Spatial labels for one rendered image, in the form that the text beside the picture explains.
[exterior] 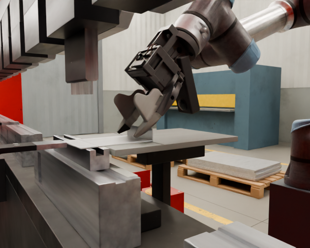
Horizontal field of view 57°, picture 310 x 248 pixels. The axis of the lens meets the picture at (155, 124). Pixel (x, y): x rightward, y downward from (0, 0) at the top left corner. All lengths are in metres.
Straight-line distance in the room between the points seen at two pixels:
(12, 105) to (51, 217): 2.14
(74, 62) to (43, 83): 7.71
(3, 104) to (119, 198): 2.29
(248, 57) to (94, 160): 0.40
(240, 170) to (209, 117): 3.52
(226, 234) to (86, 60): 0.31
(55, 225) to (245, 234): 0.33
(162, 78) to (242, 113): 5.69
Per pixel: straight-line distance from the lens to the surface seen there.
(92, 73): 0.44
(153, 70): 0.50
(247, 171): 3.44
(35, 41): 0.61
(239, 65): 0.66
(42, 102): 8.17
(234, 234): 0.24
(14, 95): 2.63
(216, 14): 0.61
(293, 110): 7.42
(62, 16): 0.45
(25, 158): 0.91
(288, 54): 7.56
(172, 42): 0.55
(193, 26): 0.57
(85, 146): 0.44
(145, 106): 0.48
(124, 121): 0.54
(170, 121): 7.85
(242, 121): 6.19
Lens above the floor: 1.08
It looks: 5 degrees down
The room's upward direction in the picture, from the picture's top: straight up
